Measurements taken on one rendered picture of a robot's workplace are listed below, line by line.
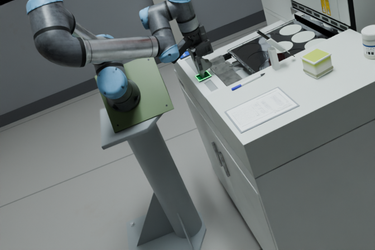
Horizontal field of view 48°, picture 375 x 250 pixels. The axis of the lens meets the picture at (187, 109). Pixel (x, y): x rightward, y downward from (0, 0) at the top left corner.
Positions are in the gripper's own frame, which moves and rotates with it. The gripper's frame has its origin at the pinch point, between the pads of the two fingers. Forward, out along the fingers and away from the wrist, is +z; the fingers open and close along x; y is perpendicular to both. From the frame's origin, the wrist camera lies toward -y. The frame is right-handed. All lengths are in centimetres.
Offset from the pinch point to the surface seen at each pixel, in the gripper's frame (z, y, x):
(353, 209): 52, 28, -50
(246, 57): 7.4, 23.6, 10.1
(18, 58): 39, -111, 251
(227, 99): 0.8, 1.9, -23.0
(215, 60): 6.5, 11.9, 18.6
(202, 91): 1.3, -3.6, -10.1
